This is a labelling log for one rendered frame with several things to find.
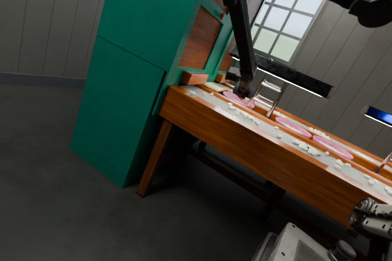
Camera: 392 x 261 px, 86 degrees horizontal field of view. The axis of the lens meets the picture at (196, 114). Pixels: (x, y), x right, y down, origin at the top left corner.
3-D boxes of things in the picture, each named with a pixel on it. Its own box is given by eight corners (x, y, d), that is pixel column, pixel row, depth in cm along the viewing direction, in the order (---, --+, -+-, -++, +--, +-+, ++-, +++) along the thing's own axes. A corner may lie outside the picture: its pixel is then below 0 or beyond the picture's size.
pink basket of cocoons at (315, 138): (349, 175, 131) (359, 163, 128) (307, 153, 138) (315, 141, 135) (339, 160, 155) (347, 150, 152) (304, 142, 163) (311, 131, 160)
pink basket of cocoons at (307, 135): (310, 152, 143) (318, 141, 140) (275, 138, 141) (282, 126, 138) (295, 136, 168) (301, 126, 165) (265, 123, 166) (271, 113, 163)
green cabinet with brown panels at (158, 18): (169, 73, 111) (253, -155, 81) (95, 35, 127) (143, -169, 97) (230, 76, 234) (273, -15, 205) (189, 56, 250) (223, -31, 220)
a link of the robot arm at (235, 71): (250, 76, 89) (256, 62, 93) (224, 68, 92) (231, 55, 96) (245, 92, 100) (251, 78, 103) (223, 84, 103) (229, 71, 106)
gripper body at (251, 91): (237, 83, 111) (239, 74, 104) (255, 91, 108) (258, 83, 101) (231, 91, 109) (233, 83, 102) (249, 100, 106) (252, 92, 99)
